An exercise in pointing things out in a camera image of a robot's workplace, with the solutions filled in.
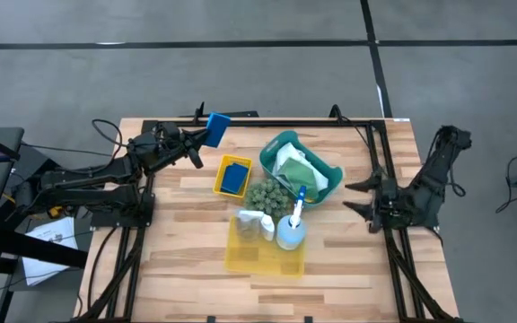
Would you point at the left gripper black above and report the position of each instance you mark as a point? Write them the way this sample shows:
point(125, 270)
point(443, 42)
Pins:
point(169, 150)

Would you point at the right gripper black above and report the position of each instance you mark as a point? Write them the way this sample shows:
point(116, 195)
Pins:
point(386, 202)

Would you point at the blue cellulose sponge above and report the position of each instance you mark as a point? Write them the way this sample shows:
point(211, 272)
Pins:
point(217, 130)
point(234, 178)

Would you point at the white spray bottle blue trigger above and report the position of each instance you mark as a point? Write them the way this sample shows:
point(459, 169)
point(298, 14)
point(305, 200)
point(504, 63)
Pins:
point(291, 231)

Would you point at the white cloth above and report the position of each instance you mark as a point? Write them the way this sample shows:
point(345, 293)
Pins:
point(291, 154)

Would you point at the clear bottle with white cap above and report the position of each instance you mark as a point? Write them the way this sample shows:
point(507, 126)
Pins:
point(251, 226)

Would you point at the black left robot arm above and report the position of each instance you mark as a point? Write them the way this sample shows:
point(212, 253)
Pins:
point(83, 177)

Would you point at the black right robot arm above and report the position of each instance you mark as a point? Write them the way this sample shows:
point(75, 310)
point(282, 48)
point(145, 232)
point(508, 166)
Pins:
point(438, 172)

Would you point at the yellow slotted plastic basket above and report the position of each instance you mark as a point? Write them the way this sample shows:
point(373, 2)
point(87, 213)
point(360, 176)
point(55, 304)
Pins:
point(220, 175)

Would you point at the green cleaning cloth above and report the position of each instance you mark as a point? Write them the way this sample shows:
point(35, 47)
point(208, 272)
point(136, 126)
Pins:
point(298, 176)

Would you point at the yellow cloth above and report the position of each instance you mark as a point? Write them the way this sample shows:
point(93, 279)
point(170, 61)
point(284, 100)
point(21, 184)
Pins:
point(263, 260)

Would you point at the white printed paper sheets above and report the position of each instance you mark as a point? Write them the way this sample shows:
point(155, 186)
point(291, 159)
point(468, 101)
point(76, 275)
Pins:
point(47, 251)

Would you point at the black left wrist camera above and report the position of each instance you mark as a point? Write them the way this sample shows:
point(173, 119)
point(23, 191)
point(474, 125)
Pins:
point(168, 131)

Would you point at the black table edge rail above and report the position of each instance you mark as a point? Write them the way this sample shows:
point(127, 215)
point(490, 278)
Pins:
point(263, 122)

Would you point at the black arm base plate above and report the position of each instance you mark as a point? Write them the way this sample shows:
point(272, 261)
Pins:
point(121, 213)

